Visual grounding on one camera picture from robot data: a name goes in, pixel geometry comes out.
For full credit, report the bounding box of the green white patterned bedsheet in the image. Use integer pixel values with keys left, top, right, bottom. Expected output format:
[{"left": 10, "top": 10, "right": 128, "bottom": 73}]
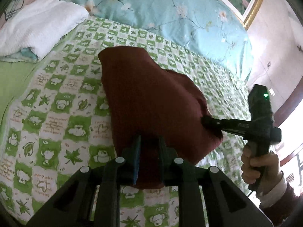
[{"left": 1, "top": 17, "right": 250, "bottom": 224}]

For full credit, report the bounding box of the white folded towel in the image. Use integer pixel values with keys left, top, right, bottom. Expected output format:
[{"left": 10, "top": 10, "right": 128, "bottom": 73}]
[{"left": 1, "top": 0, "right": 89, "bottom": 62}]

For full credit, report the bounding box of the plain green bedsheet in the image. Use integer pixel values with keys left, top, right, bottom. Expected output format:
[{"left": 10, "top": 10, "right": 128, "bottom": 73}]
[{"left": 1, "top": 32, "right": 73, "bottom": 130}]

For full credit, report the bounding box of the right hand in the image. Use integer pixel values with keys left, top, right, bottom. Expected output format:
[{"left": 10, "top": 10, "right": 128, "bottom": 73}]
[{"left": 241, "top": 142, "right": 283, "bottom": 195}]

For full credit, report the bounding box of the light blue floral quilt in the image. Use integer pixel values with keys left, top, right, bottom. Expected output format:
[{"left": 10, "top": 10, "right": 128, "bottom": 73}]
[{"left": 63, "top": 0, "right": 253, "bottom": 81}]

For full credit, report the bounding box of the dark red sleeve white cuff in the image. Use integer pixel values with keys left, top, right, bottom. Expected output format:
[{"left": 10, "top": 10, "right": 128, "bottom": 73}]
[{"left": 256, "top": 174, "right": 302, "bottom": 226}]

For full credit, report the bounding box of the dark red knit garment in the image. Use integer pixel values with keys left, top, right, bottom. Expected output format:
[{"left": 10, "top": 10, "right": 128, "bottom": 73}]
[{"left": 98, "top": 46, "right": 223, "bottom": 189}]

